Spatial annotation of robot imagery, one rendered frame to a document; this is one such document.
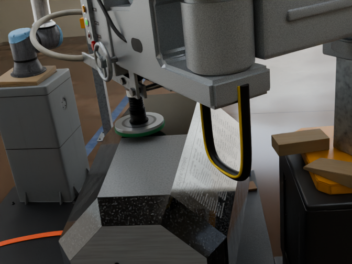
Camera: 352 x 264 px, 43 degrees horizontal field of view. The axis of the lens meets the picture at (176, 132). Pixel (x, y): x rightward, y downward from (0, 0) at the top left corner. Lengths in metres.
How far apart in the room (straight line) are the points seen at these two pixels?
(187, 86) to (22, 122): 1.93
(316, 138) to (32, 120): 1.85
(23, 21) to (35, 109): 6.96
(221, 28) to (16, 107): 2.06
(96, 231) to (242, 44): 0.76
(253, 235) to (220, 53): 1.62
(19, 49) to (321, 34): 2.08
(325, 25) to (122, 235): 0.89
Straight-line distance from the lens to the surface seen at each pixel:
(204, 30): 1.15
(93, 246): 1.54
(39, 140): 3.04
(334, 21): 1.40
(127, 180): 1.59
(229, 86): 1.17
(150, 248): 1.50
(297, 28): 1.30
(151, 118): 1.95
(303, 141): 1.77
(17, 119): 3.05
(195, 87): 1.21
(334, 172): 1.60
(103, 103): 3.98
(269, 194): 3.01
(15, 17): 9.90
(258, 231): 2.65
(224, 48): 1.16
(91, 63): 2.14
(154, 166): 1.66
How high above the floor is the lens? 1.59
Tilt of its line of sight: 23 degrees down
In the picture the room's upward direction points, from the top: 7 degrees counter-clockwise
